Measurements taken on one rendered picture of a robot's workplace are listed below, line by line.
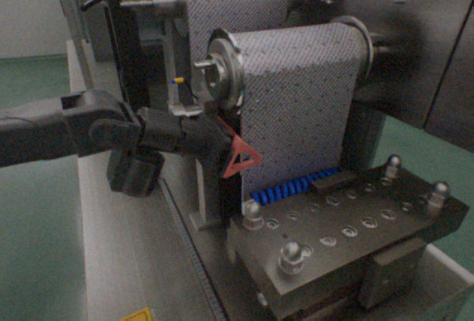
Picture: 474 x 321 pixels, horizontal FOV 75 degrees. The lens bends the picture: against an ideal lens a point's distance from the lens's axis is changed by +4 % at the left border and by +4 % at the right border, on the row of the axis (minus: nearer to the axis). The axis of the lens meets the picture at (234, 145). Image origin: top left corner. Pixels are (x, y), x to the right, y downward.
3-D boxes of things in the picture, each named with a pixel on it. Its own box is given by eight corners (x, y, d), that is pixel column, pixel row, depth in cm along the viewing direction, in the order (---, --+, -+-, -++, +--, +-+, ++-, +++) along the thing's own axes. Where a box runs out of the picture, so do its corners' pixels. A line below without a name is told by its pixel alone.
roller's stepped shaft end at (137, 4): (120, 12, 63) (117, -6, 62) (150, 11, 66) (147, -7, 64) (123, 14, 61) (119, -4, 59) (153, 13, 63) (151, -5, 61)
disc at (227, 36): (230, 135, 54) (202, 74, 60) (232, 134, 54) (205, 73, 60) (252, 77, 41) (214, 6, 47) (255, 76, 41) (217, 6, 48)
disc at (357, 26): (340, 109, 63) (305, 58, 69) (342, 108, 63) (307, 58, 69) (386, 55, 51) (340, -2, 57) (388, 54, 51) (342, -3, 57)
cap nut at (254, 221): (239, 218, 52) (239, 199, 50) (256, 212, 54) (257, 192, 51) (248, 233, 50) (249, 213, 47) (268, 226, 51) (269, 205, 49)
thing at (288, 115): (240, 174, 55) (241, 76, 45) (339, 145, 64) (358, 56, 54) (241, 176, 55) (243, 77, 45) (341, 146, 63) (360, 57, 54)
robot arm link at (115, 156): (94, 118, 34) (84, 92, 40) (67, 203, 37) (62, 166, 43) (189, 138, 41) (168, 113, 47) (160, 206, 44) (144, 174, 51)
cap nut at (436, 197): (419, 197, 57) (427, 178, 55) (432, 191, 59) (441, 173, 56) (439, 210, 55) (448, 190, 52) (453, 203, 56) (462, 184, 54)
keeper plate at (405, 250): (356, 299, 53) (370, 255, 47) (397, 277, 57) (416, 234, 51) (368, 313, 51) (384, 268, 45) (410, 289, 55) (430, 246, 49)
